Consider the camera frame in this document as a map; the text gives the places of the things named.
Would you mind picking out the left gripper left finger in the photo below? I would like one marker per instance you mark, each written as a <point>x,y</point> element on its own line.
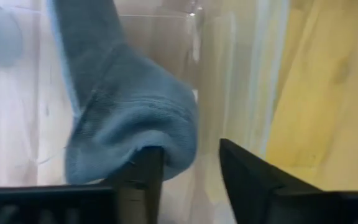
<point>138,186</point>

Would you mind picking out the grey cap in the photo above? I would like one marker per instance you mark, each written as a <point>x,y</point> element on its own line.
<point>129,118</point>

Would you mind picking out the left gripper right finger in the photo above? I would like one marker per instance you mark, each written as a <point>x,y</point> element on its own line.
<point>253,186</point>

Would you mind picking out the clear plastic bin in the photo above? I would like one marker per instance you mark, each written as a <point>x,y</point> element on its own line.
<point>235,77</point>

